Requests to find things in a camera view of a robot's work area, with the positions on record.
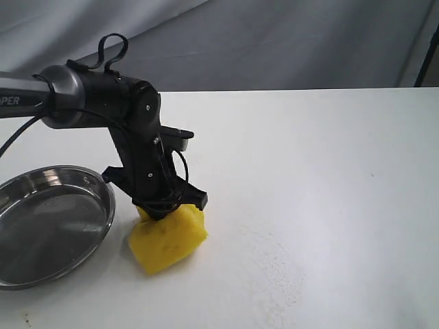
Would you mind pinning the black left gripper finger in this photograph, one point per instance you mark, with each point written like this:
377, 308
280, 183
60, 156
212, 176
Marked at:
185, 193

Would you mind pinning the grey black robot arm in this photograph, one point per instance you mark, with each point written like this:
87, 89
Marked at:
76, 95

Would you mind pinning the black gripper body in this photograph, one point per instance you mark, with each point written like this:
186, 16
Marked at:
147, 174

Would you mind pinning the yellow sponge block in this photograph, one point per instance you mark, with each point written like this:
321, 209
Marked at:
157, 245

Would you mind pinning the grey backdrop cloth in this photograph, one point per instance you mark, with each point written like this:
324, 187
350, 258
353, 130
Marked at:
228, 45

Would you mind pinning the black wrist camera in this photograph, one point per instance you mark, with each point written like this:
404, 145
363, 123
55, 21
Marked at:
175, 138

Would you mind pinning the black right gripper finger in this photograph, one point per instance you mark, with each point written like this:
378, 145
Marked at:
116, 176

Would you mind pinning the round steel dish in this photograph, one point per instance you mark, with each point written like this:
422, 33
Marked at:
52, 220

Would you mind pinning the black stand pole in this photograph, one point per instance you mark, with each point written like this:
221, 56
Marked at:
427, 60

